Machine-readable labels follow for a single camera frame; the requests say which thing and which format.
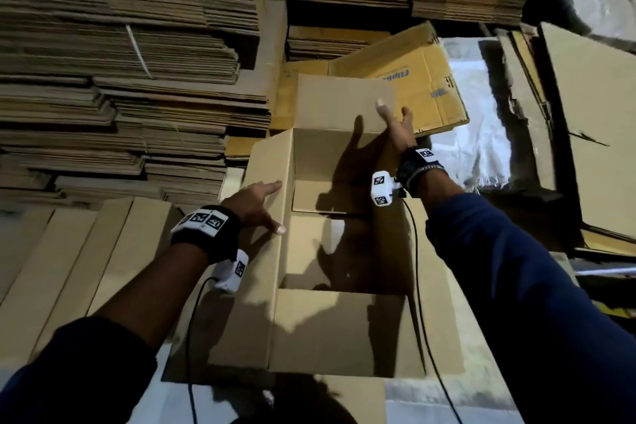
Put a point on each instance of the person's left hand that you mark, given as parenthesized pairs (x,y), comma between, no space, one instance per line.
(250,208)

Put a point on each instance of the person's right hand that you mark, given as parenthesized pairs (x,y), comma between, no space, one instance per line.
(399,130)

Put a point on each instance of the person's right forearm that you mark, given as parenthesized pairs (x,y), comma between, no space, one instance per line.
(547,309)

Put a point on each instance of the person's left forearm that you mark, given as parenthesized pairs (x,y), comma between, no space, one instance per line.
(89,339)

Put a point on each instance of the pile of brown cartons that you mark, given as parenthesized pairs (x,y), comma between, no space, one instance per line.
(596,130)

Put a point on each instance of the stacks of flat cardboard bundles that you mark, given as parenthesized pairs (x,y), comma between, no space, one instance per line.
(109,61)

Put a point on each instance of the black right wrist band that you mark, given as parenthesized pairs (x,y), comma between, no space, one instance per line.
(422,170)

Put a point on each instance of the black wrist band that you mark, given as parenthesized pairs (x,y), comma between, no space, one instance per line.
(207,232)
(422,170)

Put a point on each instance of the black left wrist band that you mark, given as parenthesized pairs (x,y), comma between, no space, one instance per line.
(207,232)

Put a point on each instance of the yellow carton with blue print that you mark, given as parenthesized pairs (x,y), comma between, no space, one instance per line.
(417,76)

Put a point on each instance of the white plastic sack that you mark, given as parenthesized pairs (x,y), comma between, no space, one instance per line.
(472,121)

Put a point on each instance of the plywood work board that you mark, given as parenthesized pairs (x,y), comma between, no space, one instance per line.
(487,369)

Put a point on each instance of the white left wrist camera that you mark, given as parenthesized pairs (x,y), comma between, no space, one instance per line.
(231,270)

